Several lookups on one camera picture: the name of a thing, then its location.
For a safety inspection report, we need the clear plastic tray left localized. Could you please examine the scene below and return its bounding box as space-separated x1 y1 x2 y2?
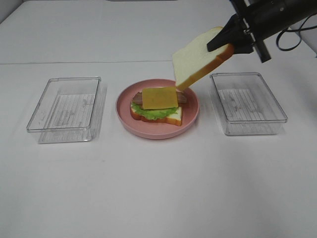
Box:
26 77 106 144

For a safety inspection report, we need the green lettuce leaf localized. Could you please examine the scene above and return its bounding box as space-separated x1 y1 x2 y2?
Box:
130 102 182 121

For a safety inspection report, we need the clear plastic tray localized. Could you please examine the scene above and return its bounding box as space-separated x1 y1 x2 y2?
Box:
26 77 106 144
210 72 288 136

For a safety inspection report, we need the pink round plate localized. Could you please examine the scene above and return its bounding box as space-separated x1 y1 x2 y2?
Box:
116 79 199 139

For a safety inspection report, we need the clear plastic tray right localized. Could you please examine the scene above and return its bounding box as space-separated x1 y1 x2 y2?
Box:
210 72 288 136

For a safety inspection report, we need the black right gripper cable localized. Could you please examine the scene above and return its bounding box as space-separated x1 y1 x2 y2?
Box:
276 13 317 52

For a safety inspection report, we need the yellow cheese slice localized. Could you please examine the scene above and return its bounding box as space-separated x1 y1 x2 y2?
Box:
142 87 178 110

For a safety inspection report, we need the bread slice from tray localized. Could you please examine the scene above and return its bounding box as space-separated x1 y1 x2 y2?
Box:
130 103 183 126

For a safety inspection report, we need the brown bacon strip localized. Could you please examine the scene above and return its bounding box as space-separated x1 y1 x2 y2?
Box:
176 92 187 104

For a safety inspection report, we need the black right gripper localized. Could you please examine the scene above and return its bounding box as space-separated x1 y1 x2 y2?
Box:
207 0 317 62

